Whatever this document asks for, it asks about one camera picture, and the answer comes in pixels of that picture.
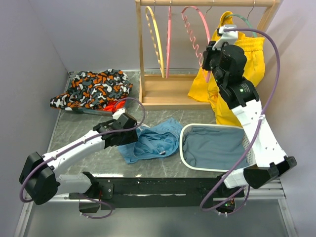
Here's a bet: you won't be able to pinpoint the pink hanger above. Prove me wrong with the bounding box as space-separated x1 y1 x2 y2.
165 6 172 78
181 6 212 83

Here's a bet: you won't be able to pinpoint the light blue shorts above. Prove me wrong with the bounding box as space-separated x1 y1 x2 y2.
118 118 183 164

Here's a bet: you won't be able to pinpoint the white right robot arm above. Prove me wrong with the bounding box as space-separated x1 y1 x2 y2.
202 41 297 197

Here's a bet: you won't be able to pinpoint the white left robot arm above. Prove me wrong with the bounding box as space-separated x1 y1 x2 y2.
19 113 138 205

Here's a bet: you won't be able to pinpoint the yellow shorts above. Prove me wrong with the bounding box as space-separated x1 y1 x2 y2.
187 11 266 126

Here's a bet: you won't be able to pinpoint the orange black patterned shorts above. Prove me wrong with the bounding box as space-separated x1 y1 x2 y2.
50 69 133 111

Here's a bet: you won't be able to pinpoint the yellow hanger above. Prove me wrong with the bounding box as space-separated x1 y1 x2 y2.
145 6 165 78

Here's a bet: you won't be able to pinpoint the green hanger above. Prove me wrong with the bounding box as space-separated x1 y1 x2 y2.
224 14 253 28

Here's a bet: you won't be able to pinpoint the grey bin with red cloth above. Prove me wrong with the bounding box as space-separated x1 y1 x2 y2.
75 101 127 117

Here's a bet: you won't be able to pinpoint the wooden clothes rack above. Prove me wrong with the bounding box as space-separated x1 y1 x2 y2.
135 0 281 110

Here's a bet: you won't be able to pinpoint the white perforated laundry basket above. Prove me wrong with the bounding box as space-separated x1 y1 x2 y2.
179 123 257 173

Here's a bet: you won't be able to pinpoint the grey-blue cloth in basket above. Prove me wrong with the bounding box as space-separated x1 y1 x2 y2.
183 126 250 170

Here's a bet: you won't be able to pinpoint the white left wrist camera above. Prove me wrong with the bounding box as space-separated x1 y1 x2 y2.
112 108 126 120

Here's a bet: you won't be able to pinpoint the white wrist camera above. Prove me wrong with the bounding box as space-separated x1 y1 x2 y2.
212 24 238 50
112 108 126 120

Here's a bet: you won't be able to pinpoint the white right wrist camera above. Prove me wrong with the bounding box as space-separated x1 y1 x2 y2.
212 24 238 50

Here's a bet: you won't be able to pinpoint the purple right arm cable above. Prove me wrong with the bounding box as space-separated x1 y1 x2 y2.
199 27 281 213

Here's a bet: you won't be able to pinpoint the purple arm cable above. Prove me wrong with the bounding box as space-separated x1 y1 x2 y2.
19 97 146 220
199 27 281 213

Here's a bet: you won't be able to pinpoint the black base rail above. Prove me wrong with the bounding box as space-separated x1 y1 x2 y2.
69 176 245 210

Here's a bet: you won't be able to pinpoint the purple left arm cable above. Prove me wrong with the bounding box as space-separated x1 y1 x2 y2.
19 97 146 220

